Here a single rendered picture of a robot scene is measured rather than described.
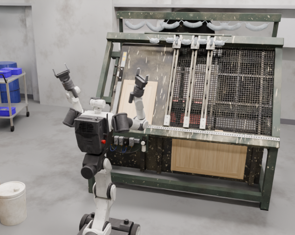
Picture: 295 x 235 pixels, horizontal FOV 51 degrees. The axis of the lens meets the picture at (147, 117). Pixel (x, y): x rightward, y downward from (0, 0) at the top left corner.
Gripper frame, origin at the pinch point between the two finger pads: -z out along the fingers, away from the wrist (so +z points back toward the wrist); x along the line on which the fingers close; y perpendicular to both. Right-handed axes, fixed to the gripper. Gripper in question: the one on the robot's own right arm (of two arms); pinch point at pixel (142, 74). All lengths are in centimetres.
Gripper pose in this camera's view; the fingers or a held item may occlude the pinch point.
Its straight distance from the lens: 239.8
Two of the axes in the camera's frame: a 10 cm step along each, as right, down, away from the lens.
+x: -6.5, -5.7, 5.0
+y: 7.3, -3.1, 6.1
